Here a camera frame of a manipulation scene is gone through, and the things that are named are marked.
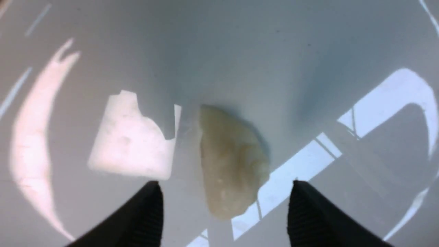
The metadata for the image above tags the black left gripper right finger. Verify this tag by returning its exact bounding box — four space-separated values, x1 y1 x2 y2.
287 180 389 247

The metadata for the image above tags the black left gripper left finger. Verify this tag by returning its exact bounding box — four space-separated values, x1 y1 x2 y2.
68 181 164 247

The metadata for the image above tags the pale white dumpling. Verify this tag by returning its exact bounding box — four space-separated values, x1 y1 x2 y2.
199 105 270 220

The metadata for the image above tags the white plate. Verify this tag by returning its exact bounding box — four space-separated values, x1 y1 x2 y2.
1 0 438 247

